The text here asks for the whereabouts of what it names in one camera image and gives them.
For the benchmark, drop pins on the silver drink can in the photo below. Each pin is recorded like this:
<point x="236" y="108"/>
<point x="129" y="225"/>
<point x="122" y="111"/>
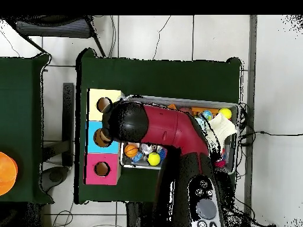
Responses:
<point x="146" y="149"/>

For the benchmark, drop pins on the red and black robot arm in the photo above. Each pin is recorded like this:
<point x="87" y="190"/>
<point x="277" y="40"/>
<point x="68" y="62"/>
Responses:
<point x="165" y="127"/>

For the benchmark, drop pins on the shallow silver mesh bin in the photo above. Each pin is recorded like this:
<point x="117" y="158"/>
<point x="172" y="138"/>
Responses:
<point x="189" y="102"/>

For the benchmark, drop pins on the wooden box with three holes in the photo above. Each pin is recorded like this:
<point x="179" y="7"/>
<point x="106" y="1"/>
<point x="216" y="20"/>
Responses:
<point x="94" y="115"/>

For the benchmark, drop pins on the orange toy basketball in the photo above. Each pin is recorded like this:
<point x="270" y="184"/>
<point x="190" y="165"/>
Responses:
<point x="131" y="150"/>

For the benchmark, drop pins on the yellow smiley ball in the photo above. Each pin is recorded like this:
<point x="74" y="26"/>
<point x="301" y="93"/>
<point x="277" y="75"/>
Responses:
<point x="153" y="159"/>

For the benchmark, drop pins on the dark green table cloth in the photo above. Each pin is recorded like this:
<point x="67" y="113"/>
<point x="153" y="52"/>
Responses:
<point x="153" y="78"/>

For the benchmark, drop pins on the globe print ball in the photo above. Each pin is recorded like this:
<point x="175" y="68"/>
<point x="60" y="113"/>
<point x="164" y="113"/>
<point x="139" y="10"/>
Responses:
<point x="207" y="115"/>

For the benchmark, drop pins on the cream waffle cloth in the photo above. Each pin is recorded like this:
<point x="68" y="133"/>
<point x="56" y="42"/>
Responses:
<point x="222" y="130"/>

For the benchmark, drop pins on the plain yellow ball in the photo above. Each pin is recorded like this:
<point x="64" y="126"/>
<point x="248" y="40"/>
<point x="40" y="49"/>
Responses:
<point x="225" y="113"/>

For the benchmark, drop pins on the black upright panel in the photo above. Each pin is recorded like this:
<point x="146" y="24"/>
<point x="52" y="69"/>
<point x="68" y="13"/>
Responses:
<point x="68" y="118"/>

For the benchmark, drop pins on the dark green side-table cloth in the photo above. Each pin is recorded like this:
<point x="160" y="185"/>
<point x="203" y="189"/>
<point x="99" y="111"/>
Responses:
<point x="21" y="118"/>

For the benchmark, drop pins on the black chair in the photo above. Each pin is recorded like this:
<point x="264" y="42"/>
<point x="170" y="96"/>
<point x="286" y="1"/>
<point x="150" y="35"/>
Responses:
<point x="52" y="28"/>

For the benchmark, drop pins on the orange plastic bowl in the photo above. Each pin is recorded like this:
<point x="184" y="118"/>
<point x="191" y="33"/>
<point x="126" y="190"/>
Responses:
<point x="7" y="172"/>

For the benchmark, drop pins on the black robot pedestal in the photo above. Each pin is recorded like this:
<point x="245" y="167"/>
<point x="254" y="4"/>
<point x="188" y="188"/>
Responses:
<point x="132" y="215"/>

